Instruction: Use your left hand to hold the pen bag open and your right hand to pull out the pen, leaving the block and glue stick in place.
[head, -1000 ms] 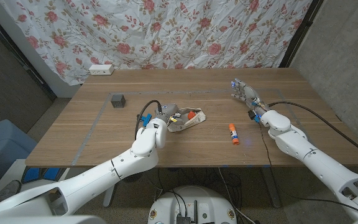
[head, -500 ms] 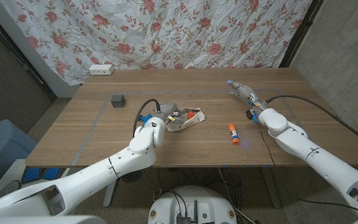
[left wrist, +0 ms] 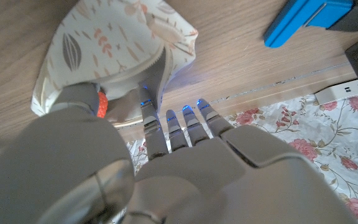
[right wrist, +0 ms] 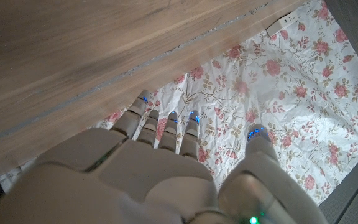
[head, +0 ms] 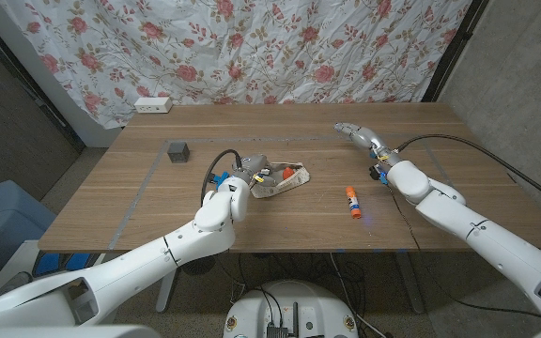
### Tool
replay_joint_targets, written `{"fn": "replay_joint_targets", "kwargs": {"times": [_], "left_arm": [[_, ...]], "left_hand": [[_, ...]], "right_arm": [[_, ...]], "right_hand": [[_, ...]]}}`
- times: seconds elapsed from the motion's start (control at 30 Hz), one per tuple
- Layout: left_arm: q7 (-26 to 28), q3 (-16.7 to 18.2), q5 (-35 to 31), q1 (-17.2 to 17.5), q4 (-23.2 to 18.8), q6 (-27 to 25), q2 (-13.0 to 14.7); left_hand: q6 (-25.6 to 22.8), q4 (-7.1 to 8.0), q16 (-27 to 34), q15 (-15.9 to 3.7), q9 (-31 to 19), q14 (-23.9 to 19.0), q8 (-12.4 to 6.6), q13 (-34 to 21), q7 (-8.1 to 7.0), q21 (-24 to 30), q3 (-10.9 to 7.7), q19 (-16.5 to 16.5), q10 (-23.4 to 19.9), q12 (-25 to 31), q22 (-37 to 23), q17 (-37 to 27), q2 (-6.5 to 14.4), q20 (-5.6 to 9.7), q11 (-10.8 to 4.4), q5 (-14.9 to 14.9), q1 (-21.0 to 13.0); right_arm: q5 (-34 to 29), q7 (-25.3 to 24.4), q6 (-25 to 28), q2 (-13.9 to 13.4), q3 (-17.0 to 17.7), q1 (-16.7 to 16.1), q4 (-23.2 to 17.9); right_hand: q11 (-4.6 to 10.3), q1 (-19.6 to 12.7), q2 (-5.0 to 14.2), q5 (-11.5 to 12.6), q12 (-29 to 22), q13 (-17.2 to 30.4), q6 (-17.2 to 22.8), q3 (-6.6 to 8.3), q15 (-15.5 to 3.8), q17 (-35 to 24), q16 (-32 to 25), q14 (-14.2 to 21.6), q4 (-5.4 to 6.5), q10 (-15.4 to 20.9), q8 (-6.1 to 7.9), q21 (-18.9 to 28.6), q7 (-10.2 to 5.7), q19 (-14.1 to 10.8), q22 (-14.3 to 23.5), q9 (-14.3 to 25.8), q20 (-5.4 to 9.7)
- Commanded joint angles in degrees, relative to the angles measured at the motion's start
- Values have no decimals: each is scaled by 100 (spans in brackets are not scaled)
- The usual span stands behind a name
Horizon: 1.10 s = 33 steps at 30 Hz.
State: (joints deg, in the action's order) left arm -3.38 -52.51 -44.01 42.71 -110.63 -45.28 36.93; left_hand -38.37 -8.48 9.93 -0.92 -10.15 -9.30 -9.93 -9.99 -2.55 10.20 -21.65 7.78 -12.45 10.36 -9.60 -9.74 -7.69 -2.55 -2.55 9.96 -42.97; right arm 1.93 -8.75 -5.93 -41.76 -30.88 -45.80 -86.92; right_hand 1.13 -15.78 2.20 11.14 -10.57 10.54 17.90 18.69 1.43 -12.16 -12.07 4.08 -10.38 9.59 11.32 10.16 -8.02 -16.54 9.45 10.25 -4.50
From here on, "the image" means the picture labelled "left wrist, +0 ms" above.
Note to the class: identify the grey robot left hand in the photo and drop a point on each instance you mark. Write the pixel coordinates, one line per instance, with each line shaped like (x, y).
(197, 174)

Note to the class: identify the orange strawberry pen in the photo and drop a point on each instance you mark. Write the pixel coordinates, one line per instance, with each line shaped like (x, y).
(102, 105)

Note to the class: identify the cream floral pen bag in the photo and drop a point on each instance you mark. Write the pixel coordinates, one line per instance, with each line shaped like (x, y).
(110, 40)

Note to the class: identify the blue black block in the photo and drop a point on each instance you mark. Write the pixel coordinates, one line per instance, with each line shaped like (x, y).
(297, 21)

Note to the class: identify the floral backdrop cloth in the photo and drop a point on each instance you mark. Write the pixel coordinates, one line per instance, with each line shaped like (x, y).
(337, 140)

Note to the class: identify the white power strip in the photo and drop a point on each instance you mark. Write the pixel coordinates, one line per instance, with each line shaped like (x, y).
(346, 90)

